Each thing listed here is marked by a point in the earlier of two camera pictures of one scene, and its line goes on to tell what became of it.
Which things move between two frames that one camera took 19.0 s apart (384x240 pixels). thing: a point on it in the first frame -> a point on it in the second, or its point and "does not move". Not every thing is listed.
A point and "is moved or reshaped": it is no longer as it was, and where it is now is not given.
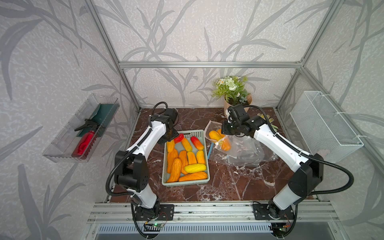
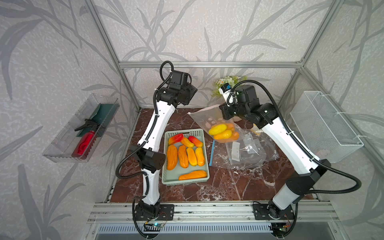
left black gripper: x=162 y=141 -> x=193 y=90
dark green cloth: x=102 y=115 does not move
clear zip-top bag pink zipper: x=213 y=132 -> x=210 y=116
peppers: x=226 y=144 is moved or reshaped
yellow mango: x=193 y=168 -> x=216 y=129
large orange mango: x=175 y=171 -> x=172 y=157
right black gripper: x=224 y=130 -> x=224 y=108
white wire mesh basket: x=323 y=131 does not move
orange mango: x=183 y=157 -> x=225 y=134
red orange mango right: x=197 y=143 does not move
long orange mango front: x=196 y=175 does not move
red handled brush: x=84 y=145 does not move
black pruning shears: x=93 y=125 does not move
